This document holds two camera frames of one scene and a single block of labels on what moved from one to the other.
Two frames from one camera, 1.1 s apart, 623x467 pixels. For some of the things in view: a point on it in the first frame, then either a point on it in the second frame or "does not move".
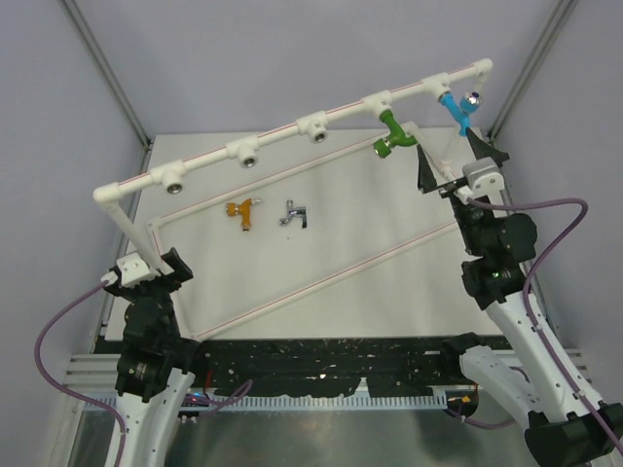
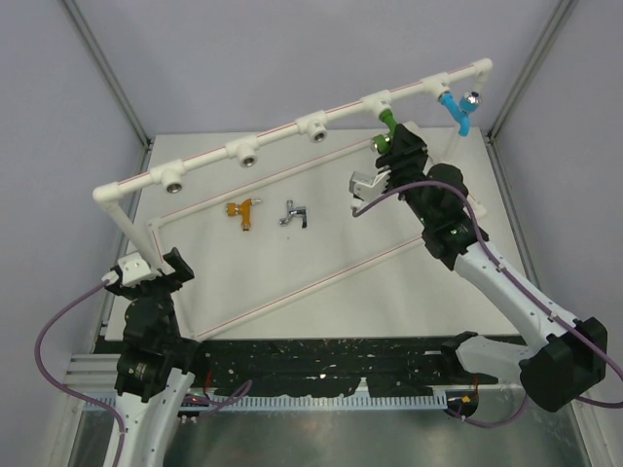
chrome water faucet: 294,211 does not move
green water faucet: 395,137 does not move
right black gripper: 482,150 to 408,151
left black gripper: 180,272 does not move
